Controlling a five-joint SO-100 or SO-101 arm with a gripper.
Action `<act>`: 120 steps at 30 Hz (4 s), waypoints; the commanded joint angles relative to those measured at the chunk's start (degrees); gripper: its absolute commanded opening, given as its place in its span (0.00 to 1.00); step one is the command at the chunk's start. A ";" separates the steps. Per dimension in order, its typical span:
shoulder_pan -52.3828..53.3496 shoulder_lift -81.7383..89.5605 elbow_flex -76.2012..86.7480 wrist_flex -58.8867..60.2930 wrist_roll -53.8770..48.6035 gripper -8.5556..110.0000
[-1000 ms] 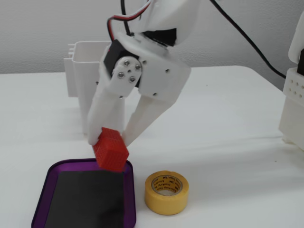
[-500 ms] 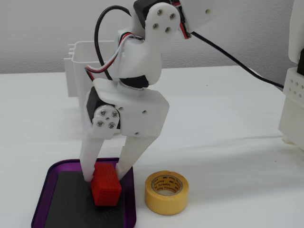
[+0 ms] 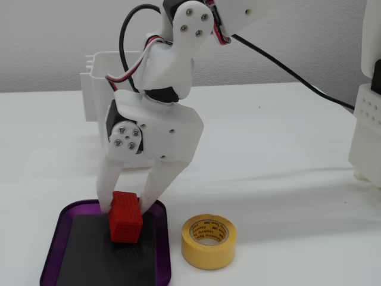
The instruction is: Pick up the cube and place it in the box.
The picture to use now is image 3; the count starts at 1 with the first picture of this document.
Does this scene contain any black cable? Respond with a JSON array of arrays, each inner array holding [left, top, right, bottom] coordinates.
[[118, 3, 357, 110]]

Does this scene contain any red textured rectangular block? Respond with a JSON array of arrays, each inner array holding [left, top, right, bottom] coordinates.
[[107, 191, 143, 244]]

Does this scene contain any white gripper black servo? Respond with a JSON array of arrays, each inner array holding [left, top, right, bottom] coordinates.
[[96, 89, 205, 215]]

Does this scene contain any red white black servo wire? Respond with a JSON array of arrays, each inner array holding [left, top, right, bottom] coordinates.
[[104, 35, 173, 93], [207, 0, 232, 46]]

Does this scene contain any yellow masking tape roll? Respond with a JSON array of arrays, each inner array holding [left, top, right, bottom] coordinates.
[[181, 213, 238, 268]]

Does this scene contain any white plastic pen holder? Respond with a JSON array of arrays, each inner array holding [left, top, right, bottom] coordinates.
[[79, 51, 157, 172]]

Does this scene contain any purple metal tray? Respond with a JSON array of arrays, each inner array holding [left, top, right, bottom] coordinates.
[[39, 198, 173, 286]]

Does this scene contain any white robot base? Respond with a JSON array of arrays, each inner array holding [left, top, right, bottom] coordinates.
[[348, 83, 381, 189]]

